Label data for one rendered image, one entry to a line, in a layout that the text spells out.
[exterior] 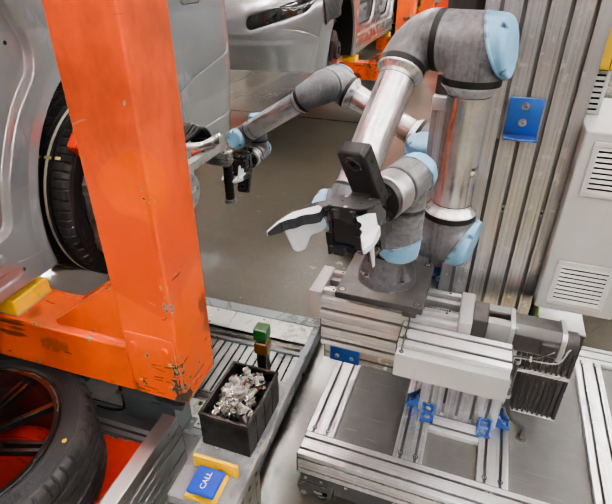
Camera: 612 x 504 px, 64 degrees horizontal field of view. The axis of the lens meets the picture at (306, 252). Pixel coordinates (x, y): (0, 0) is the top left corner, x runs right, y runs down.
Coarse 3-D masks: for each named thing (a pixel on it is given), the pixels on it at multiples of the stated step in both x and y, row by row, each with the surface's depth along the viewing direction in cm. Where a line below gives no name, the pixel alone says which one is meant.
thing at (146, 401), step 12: (132, 396) 172; (144, 396) 172; (156, 396) 167; (192, 396) 172; (108, 408) 185; (120, 408) 182; (132, 408) 176; (144, 408) 174; (156, 408) 171; (168, 408) 169; (180, 408) 167; (156, 420) 175; (180, 420) 174; (192, 420) 181
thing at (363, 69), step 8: (400, 0) 442; (408, 0) 440; (416, 0) 446; (400, 8) 445; (408, 8) 443; (416, 8) 455; (400, 16) 449; (408, 16) 447; (400, 24) 452; (344, 56) 482; (352, 56) 480; (376, 56) 474; (344, 64) 485; (352, 64) 482; (360, 64) 480; (368, 64) 478; (376, 64) 475; (360, 72) 484; (368, 72) 481; (376, 72) 479
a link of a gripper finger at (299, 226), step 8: (312, 208) 71; (320, 208) 71; (288, 216) 69; (296, 216) 69; (304, 216) 69; (312, 216) 69; (320, 216) 70; (280, 224) 68; (288, 224) 69; (296, 224) 69; (304, 224) 70; (312, 224) 71; (320, 224) 72; (272, 232) 68; (280, 232) 68; (288, 232) 70; (296, 232) 71; (304, 232) 71; (312, 232) 72; (296, 240) 71; (304, 240) 72; (296, 248) 72; (304, 248) 73
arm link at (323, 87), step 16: (304, 80) 170; (320, 80) 166; (336, 80) 168; (288, 96) 173; (304, 96) 167; (320, 96) 167; (336, 96) 171; (272, 112) 177; (288, 112) 174; (304, 112) 172; (240, 128) 187; (256, 128) 183; (272, 128) 182; (240, 144) 188
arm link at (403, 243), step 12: (408, 216) 85; (420, 216) 86; (396, 228) 86; (408, 228) 86; (420, 228) 87; (396, 240) 88; (408, 240) 87; (420, 240) 89; (384, 252) 90; (396, 252) 89; (408, 252) 89
